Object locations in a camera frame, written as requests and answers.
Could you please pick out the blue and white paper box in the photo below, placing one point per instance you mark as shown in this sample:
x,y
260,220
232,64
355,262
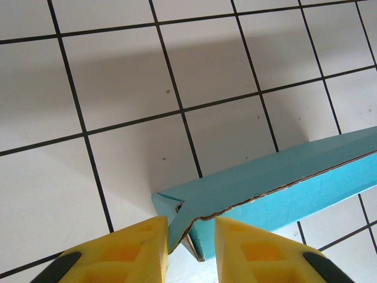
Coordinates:
x,y
265,182

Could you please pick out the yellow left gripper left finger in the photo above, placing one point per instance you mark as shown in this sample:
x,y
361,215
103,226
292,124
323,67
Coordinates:
x,y
123,259

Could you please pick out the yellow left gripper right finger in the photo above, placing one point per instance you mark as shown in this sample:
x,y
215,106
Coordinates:
x,y
265,259

